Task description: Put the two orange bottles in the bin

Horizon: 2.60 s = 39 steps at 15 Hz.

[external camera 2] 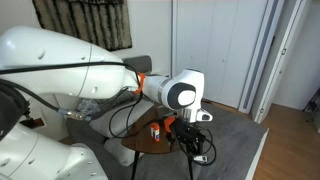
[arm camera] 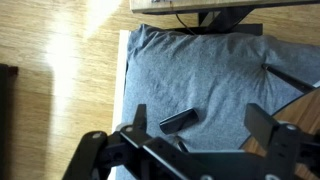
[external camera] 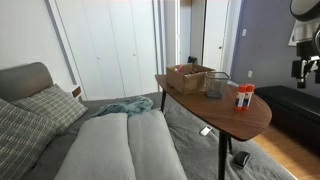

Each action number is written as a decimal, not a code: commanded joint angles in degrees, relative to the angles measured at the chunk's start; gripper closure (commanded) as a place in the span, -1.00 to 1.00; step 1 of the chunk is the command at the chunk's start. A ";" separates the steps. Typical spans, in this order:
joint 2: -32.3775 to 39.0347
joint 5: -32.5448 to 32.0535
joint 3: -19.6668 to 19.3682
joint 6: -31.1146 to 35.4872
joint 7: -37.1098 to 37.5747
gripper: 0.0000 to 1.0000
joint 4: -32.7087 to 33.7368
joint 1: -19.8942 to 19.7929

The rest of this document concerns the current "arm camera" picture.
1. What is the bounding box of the black desk leg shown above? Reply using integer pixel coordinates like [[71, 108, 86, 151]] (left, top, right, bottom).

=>
[[173, 6, 264, 36]]

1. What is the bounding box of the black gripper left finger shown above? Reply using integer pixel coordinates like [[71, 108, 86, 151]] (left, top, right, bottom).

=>
[[132, 103, 148, 132]]

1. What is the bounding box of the thin black cable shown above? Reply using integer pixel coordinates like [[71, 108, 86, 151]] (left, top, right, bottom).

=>
[[174, 13, 196, 36]]

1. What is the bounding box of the black cylinder object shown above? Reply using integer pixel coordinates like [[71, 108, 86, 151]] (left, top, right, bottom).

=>
[[159, 107, 200, 135]]

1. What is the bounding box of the round wooden table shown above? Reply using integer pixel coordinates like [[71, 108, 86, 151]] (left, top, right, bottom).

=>
[[239, 87, 320, 180]]

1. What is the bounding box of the light wooden desk top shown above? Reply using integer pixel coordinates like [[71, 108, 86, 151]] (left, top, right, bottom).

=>
[[129, 0, 320, 15]]

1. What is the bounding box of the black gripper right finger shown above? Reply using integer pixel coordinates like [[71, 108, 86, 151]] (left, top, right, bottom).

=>
[[243, 102, 282, 152]]

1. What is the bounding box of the black metal rod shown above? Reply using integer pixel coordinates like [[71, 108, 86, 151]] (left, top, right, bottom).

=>
[[261, 63, 317, 95]]

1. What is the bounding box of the grey fabric cloth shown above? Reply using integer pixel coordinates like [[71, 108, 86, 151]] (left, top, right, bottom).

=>
[[114, 23, 320, 180]]

